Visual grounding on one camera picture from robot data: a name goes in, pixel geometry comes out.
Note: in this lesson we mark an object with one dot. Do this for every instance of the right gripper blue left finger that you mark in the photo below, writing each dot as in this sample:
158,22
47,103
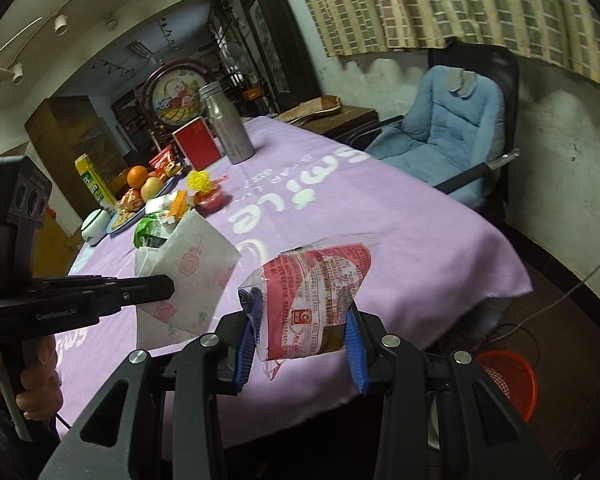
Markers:
156,417

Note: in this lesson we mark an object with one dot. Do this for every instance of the yellow green box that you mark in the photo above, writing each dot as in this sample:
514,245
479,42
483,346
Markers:
95,184

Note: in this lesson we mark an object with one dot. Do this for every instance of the round framed picture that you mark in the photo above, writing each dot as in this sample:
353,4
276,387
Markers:
170,97

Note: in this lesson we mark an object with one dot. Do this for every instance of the beige checkered curtain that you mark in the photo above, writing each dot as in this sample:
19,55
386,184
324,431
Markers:
564,33

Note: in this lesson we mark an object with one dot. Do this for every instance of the red snack packet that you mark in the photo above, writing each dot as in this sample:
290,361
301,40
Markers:
166,163

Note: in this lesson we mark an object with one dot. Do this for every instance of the yellow apple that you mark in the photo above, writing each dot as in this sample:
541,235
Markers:
151,188

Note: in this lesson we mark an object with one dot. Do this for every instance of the dark wooden cabinet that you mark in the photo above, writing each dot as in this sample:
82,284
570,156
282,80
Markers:
63,129

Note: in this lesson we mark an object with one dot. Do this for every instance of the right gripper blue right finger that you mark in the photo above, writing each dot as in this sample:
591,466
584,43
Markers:
481,435

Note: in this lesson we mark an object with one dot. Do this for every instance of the red wrapper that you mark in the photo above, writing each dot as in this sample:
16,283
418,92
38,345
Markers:
210,203

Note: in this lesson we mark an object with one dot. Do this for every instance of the red white plastic snack bag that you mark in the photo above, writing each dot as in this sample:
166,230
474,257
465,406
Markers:
298,302

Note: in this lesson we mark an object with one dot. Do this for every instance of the red book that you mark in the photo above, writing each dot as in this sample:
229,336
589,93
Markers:
196,142

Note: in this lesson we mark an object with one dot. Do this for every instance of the white bowl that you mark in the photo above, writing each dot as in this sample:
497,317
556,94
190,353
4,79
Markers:
94,227

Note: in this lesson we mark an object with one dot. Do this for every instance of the silver metal thermos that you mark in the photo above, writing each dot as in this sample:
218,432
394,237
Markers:
227,123

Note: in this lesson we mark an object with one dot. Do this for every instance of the yellow wrapper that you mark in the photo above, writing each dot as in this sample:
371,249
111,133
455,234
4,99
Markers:
199,182

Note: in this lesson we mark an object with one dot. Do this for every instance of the dark wooden side table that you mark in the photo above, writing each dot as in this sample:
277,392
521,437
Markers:
328,116

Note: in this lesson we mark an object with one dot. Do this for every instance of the blue fruit plate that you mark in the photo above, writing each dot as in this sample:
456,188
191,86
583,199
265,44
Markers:
121,220

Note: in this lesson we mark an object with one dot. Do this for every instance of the orange fruit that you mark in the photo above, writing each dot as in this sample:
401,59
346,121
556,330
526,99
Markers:
136,177

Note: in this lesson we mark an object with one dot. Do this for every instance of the red mesh trash basket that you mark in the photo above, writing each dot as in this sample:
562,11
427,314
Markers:
516,378

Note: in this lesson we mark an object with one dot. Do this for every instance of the purple fleece tablecloth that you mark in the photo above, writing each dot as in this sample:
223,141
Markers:
437,259

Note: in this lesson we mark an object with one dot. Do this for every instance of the rose printed paper napkin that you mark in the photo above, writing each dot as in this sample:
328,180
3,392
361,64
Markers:
200,261

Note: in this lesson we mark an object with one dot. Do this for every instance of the person left hand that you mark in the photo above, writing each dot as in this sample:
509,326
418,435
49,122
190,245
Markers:
41,398

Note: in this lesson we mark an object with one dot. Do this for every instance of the light blue cushioned chair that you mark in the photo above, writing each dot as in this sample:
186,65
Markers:
462,120

